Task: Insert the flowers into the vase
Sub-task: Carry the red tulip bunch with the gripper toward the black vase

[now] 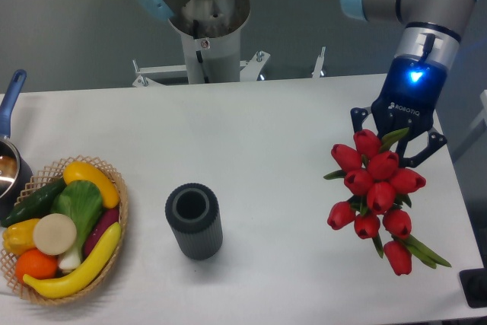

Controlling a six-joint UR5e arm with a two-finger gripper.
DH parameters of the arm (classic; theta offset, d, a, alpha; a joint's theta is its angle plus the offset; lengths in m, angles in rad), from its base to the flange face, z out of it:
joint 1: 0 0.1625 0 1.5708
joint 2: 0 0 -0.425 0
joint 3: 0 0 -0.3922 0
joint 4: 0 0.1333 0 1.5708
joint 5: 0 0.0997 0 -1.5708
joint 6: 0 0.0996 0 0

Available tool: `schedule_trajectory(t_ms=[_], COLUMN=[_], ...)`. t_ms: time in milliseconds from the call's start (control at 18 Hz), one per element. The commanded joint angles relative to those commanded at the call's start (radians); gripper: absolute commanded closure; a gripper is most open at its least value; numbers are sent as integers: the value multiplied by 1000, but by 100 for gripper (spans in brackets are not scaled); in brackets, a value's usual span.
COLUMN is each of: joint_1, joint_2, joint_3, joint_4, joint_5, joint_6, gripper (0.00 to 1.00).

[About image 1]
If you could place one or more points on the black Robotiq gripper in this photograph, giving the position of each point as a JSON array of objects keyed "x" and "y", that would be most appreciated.
[{"x": 406, "y": 100}]

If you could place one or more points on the red tulip bouquet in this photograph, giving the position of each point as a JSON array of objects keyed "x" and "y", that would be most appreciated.
[{"x": 380, "y": 188}]

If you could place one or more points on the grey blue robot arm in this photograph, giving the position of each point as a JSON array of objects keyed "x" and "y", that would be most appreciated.
[{"x": 433, "y": 30}]

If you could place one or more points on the dark grey ribbed vase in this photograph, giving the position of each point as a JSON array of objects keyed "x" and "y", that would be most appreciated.
[{"x": 193, "y": 214}]

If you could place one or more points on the black device at edge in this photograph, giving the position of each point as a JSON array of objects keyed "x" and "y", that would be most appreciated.
[{"x": 473, "y": 282}]

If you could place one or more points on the purple sweet potato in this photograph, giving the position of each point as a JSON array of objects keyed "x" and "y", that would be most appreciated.
[{"x": 109, "y": 217}]

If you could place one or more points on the yellow squash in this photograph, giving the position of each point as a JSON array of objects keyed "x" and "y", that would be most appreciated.
[{"x": 79, "y": 170}]

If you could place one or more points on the green bok choy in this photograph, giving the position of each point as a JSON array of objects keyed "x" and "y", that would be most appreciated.
[{"x": 82, "y": 202}]

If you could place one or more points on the yellow banana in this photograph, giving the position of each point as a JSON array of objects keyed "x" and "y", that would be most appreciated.
[{"x": 85, "y": 274}]

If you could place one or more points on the woven wicker basket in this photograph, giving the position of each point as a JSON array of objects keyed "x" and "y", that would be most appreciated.
[{"x": 47, "y": 175}]

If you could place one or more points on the beige round slice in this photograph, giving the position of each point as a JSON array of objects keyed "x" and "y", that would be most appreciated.
[{"x": 54, "y": 234}]

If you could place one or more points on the green cucumber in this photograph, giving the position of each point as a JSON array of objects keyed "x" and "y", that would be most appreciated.
[{"x": 36, "y": 205}]

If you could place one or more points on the orange fruit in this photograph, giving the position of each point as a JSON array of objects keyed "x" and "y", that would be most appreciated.
[{"x": 36, "y": 264}]

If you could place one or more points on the yellow bell pepper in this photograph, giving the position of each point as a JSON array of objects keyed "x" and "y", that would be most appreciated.
[{"x": 18, "y": 238}]

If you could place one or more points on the white frame right edge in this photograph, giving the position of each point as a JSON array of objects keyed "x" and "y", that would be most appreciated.
[{"x": 474, "y": 132}]

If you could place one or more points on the white metal frame bracket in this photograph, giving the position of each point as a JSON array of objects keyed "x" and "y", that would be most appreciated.
[{"x": 206, "y": 71}]

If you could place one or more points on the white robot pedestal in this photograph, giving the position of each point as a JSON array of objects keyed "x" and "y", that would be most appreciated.
[{"x": 212, "y": 27}]

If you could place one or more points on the blue handled saucepan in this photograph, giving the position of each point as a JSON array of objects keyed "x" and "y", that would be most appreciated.
[{"x": 15, "y": 172}]

